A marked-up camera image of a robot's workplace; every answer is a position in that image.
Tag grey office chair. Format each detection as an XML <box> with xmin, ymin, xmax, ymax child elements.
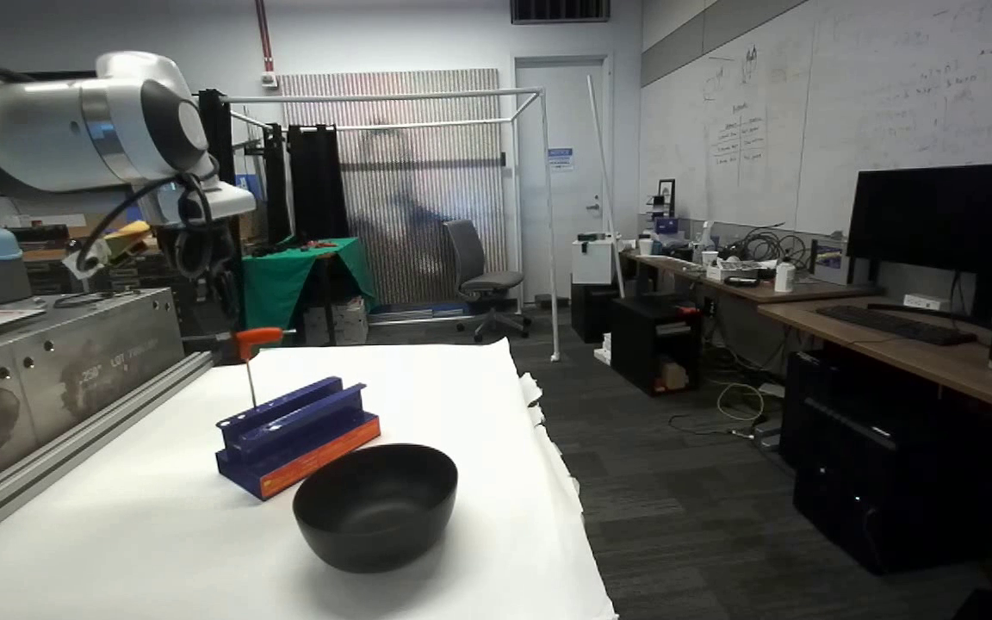
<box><xmin>443</xmin><ymin>219</ymin><xmax>534</xmax><ymax>343</ymax></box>

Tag black computer tower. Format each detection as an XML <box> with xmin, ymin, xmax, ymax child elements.
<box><xmin>791</xmin><ymin>348</ymin><xmax>992</xmax><ymax>575</ymax></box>

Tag black keyboard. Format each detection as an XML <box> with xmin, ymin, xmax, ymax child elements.
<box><xmin>815</xmin><ymin>304</ymin><xmax>978</xmax><ymax>348</ymax></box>

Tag striped screen panel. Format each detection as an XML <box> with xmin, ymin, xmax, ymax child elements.
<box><xmin>279</xmin><ymin>68</ymin><xmax>507</xmax><ymax>308</ymax></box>

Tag black curtains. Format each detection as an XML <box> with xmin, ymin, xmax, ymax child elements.
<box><xmin>197</xmin><ymin>89</ymin><xmax>350</xmax><ymax>247</ymax></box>

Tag white door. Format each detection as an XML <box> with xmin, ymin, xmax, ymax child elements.
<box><xmin>511</xmin><ymin>55</ymin><xmax>615</xmax><ymax>304</ymax></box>

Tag black bowl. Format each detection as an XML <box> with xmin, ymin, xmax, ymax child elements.
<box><xmin>292</xmin><ymin>443</ymin><xmax>459</xmax><ymax>574</ymax></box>

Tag tangle of black cables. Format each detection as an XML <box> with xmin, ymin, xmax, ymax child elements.
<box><xmin>722</xmin><ymin>225</ymin><xmax>809</xmax><ymax>266</ymax></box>

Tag blue screwdriver holder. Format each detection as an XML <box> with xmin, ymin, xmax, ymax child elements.
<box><xmin>215</xmin><ymin>376</ymin><xmax>381</xmax><ymax>501</ymax></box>

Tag black monitor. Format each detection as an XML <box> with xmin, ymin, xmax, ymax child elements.
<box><xmin>846</xmin><ymin>160</ymin><xmax>992</xmax><ymax>326</ymax></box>

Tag white table cover sheet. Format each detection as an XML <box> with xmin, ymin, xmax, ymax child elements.
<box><xmin>0</xmin><ymin>338</ymin><xmax>618</xmax><ymax>620</ymax></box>

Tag red pipe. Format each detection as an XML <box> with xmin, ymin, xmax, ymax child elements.
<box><xmin>254</xmin><ymin>0</ymin><xmax>280</xmax><ymax>89</ymax></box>

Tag orange handled screwdriver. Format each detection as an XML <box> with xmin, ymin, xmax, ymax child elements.
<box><xmin>232</xmin><ymin>326</ymin><xmax>285</xmax><ymax>409</ymax></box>

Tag white pipe frame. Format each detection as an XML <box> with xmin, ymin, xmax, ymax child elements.
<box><xmin>219</xmin><ymin>86</ymin><xmax>562</xmax><ymax>363</ymax></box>

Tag whiteboard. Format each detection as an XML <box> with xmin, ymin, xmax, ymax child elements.
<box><xmin>640</xmin><ymin>0</ymin><xmax>992</xmax><ymax>239</ymax></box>

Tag table with green cloth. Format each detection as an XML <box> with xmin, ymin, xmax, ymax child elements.
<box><xmin>241</xmin><ymin>237</ymin><xmax>377</xmax><ymax>345</ymax></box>

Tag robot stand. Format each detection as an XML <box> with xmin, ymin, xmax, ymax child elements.
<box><xmin>0</xmin><ymin>288</ymin><xmax>214</xmax><ymax>562</ymax></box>

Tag yellow cable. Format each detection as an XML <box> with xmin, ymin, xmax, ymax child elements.
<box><xmin>714</xmin><ymin>379</ymin><xmax>769</xmax><ymax>425</ymax></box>

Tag wooden desk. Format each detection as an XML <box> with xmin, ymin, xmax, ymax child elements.
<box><xmin>620</xmin><ymin>250</ymin><xmax>992</xmax><ymax>426</ymax></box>

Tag white box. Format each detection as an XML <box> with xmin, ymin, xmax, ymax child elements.
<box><xmin>571</xmin><ymin>238</ymin><xmax>617</xmax><ymax>286</ymax></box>

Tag ceiling vent grille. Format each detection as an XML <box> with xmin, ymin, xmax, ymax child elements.
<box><xmin>510</xmin><ymin>0</ymin><xmax>611</xmax><ymax>25</ymax></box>

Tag black cabinet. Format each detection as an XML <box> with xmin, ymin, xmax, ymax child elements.
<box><xmin>609</xmin><ymin>294</ymin><xmax>704</xmax><ymax>397</ymax></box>

